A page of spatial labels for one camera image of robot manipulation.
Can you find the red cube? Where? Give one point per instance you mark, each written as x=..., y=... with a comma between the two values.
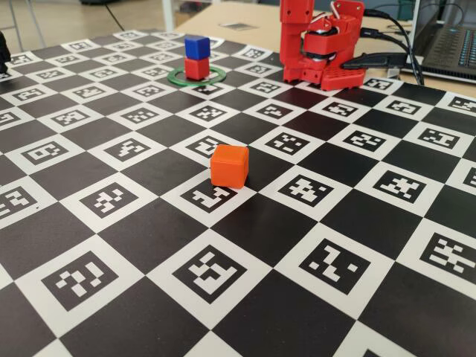
x=196, y=68

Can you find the blue cube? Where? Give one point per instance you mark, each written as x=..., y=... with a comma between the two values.
x=196, y=47

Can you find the red robot arm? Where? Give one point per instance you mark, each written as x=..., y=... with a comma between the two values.
x=297, y=48

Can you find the orange cube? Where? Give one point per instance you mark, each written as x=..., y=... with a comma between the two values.
x=228, y=167

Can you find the black white marker checkerboard mat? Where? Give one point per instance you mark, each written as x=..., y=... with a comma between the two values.
x=238, y=260

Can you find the white table leg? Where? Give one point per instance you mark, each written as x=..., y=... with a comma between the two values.
x=168, y=15

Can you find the dark laptop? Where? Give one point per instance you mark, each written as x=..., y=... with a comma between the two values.
x=446, y=48

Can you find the grey metal chair leg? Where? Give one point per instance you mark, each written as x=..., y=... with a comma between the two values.
x=35, y=22
x=15, y=22

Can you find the black tripod leg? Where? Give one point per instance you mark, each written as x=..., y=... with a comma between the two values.
x=3, y=52

